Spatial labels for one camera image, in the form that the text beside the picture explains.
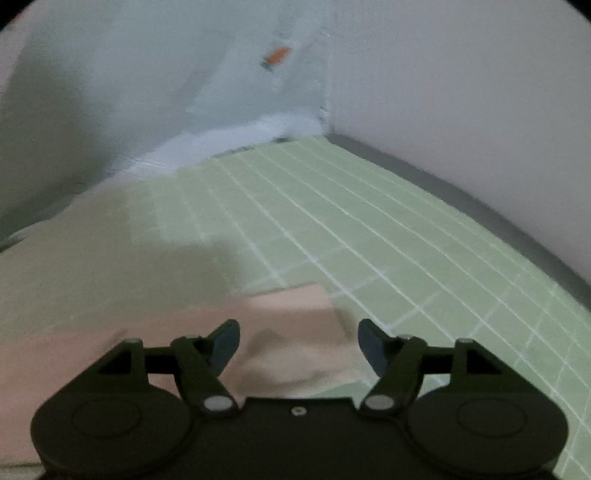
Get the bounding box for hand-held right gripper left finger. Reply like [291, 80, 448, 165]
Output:
[90, 318, 242, 416]

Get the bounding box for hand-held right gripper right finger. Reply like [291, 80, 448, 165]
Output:
[358, 318, 505, 418]

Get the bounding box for beige pants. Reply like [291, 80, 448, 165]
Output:
[0, 284, 370, 467]

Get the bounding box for green grid bedsheet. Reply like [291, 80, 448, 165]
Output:
[0, 135, 591, 480]

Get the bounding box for carrot print blanket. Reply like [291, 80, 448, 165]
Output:
[0, 0, 334, 252]

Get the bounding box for dark grey bed frame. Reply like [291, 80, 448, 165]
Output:
[323, 133, 591, 315]

